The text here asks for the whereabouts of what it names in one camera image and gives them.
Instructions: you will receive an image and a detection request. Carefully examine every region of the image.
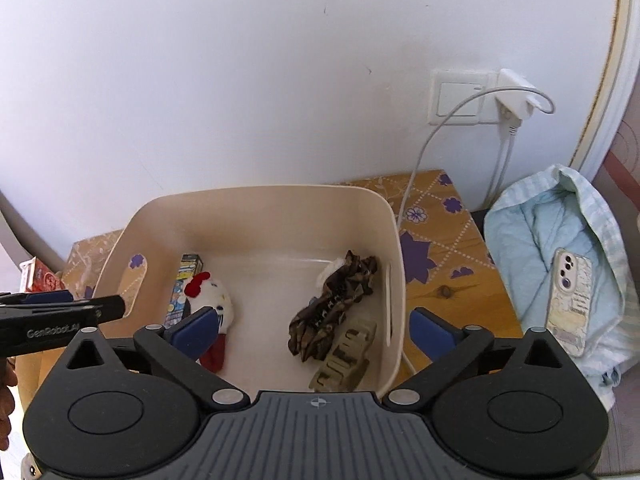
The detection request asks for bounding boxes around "white gold-trimmed headboard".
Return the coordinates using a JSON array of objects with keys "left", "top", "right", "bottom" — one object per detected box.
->
[{"left": 569, "top": 0, "right": 640, "bottom": 182}]

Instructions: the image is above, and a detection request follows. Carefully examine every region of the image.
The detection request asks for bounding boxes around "flower-patterned wooden desktop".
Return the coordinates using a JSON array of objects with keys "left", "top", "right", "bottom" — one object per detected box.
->
[{"left": 62, "top": 169, "right": 525, "bottom": 377}]

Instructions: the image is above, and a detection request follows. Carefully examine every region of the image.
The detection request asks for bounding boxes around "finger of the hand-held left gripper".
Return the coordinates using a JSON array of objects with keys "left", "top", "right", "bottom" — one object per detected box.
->
[{"left": 0, "top": 289, "right": 126, "bottom": 322}]

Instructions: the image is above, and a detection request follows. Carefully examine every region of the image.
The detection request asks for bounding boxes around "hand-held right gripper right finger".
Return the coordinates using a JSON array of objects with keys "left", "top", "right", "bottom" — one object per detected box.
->
[{"left": 381, "top": 307, "right": 572, "bottom": 407}]

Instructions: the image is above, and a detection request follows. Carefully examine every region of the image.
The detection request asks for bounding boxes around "white charger cable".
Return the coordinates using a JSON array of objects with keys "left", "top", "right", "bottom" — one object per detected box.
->
[{"left": 397, "top": 87, "right": 557, "bottom": 376}]

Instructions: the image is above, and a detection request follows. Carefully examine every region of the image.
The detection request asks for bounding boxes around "beige hair claw clip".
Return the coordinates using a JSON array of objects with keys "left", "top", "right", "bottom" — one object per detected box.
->
[{"left": 307, "top": 316, "right": 377, "bottom": 392}]

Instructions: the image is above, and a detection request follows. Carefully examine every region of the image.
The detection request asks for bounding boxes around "camouflage cloth scrunchie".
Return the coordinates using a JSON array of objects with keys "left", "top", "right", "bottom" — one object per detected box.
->
[{"left": 287, "top": 249, "right": 379, "bottom": 362}]

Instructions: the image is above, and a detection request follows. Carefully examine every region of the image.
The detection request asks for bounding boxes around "white charger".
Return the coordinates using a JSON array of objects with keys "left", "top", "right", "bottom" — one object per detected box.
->
[{"left": 494, "top": 68, "right": 544, "bottom": 129}]

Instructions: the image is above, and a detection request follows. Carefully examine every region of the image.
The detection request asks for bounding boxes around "white plug with cord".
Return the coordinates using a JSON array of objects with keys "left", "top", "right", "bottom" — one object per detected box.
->
[{"left": 487, "top": 109, "right": 524, "bottom": 207}]

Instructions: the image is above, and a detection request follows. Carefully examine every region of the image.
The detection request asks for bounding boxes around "red printed box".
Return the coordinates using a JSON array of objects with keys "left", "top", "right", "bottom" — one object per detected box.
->
[{"left": 20, "top": 257, "right": 67, "bottom": 293}]

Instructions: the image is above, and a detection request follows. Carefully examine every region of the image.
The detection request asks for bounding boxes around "white wall switch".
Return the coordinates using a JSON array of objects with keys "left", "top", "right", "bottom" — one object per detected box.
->
[{"left": 428, "top": 68, "right": 498, "bottom": 126}]

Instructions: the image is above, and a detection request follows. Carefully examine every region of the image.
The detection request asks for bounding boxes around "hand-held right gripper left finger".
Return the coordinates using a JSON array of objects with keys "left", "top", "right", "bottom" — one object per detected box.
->
[{"left": 64, "top": 307, "right": 252, "bottom": 409}]

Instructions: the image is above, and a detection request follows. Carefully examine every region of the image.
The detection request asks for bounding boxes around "person's left hand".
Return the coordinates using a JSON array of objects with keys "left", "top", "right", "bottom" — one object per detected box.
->
[{"left": 0, "top": 356, "right": 18, "bottom": 452}]

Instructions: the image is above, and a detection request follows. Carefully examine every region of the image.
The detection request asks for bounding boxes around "phone in printed case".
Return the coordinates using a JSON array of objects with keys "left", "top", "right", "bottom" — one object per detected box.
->
[{"left": 544, "top": 248, "right": 594, "bottom": 359}]

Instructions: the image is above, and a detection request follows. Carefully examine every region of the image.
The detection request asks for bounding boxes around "white plush toy red bow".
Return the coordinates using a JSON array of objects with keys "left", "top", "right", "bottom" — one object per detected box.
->
[{"left": 182, "top": 272, "right": 236, "bottom": 374}]

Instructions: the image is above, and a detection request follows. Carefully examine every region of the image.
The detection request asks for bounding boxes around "blue yellow printed box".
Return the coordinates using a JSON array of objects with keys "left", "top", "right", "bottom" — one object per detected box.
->
[{"left": 165, "top": 253, "right": 204, "bottom": 329}]

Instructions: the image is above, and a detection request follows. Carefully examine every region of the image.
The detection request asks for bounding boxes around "cream plastic basket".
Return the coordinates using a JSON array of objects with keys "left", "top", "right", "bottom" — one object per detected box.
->
[{"left": 91, "top": 185, "right": 407, "bottom": 394}]

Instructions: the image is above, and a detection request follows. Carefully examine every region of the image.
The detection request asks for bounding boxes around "light blue folded blanket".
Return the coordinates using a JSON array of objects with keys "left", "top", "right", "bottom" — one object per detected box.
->
[{"left": 483, "top": 163, "right": 632, "bottom": 407}]

